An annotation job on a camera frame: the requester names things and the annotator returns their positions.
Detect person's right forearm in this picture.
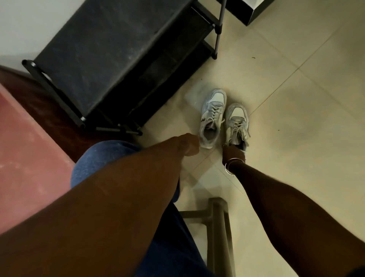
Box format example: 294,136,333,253
228,161,365,277

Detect person's left forearm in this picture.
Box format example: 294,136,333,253
0,137,183,277

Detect white lace-up sneaker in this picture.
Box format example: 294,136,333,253
198,89,227,149
223,103,251,152

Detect black box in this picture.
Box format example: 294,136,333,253
217,0,276,26

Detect red mat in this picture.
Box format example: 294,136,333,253
0,83,75,235

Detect metal stool frame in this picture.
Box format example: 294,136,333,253
180,197,236,277

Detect person's right hand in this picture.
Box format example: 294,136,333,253
222,144,246,165

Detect blue jeans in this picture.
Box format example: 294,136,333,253
70,140,215,277

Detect black fabric shoe rack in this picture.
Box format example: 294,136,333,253
22,0,227,136

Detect person's left hand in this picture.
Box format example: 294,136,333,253
176,133,201,157

